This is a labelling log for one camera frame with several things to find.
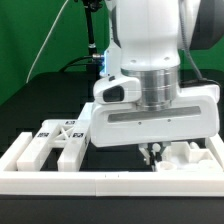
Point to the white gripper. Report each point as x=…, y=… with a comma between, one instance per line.
x=115, y=119

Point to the white chair seat piece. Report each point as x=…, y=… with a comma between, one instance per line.
x=187, y=157

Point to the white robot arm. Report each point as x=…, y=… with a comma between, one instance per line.
x=140, y=101

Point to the white chair back piece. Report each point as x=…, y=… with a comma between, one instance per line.
x=72, y=136

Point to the white marker base plate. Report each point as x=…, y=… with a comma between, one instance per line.
x=86, y=111

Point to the white U-shaped frame fence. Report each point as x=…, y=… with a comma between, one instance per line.
x=15, y=182

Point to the black camera pole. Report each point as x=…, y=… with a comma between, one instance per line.
x=90, y=7

